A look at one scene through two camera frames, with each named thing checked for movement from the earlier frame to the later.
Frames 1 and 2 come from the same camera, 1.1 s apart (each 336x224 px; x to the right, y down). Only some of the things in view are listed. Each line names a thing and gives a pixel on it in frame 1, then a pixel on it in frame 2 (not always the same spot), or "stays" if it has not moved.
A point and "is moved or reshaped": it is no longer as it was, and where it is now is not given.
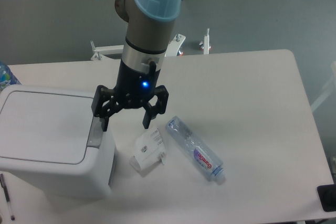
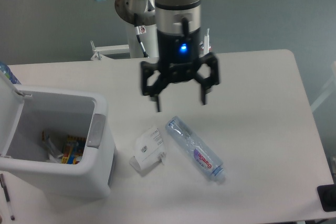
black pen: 3,184 stays
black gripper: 134,89 to 178,57
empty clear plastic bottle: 195,150 stays
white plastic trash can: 51,137 is moved or reshaped
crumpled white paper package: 149,149 stays
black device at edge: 327,195 stays
